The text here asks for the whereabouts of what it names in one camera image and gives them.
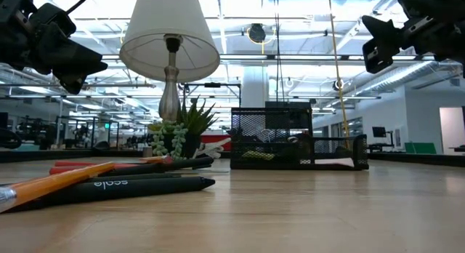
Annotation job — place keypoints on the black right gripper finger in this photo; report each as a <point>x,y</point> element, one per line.
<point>378,55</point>

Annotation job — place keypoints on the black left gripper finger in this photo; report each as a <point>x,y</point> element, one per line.
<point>76,64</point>

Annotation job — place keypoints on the black mesh desk organizer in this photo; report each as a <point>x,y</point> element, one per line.
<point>359,151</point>

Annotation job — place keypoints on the pale pink sticky note pad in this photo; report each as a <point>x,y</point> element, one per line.
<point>334,162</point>

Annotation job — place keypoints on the orange pencil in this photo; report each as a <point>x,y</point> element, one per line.
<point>158,160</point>
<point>54,182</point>

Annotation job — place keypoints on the black binder clip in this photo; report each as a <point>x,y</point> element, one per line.
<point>292,139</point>

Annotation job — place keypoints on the black pen with white print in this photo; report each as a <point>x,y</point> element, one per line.
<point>145,189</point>

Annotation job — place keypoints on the small yellow-green pad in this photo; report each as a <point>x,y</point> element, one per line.
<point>258,155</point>

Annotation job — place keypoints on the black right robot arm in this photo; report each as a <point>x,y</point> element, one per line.
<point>454,27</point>

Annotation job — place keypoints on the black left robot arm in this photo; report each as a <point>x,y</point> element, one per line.
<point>9,0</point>

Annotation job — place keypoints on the black monitor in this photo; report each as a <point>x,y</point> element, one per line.
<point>379,132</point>

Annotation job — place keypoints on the white shade silver table lamp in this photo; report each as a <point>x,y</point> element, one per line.
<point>169,27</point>

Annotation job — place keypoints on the green panel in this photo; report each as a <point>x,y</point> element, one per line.
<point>421,148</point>

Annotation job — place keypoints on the dark rectangular panel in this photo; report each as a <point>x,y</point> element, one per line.
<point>287,104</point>

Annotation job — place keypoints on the succulent plant in black pot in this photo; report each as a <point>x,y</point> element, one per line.
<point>196,122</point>

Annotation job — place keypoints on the red panel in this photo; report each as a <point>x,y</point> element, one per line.
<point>218,137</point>

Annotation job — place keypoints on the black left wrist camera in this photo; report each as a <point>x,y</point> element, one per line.
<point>54,22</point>

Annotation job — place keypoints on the black metal rig frame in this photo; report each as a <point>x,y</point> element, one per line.
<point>36,155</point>

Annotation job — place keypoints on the black background rig frame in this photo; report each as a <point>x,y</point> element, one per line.
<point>212,84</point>

